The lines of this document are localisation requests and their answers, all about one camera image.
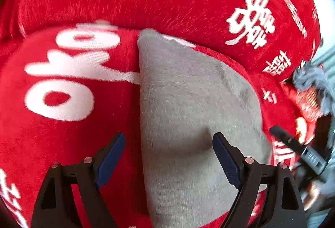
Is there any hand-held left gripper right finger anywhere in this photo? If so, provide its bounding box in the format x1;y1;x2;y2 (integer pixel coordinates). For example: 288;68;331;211
213;132;308;228

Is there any beige small garment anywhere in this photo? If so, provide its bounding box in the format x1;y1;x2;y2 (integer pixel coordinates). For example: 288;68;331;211
137;28;274;228

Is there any red patterned cloth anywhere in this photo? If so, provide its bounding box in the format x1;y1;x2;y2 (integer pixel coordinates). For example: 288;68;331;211
280;81;325;145

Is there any grey crumpled cloth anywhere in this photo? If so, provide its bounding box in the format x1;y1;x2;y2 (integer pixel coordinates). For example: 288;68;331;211
292;61;335;116

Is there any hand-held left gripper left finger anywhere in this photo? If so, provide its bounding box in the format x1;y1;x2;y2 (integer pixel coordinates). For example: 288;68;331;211
31;133;126;228

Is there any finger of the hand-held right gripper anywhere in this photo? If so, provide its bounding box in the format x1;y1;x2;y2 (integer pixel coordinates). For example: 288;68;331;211
269;126;327;176

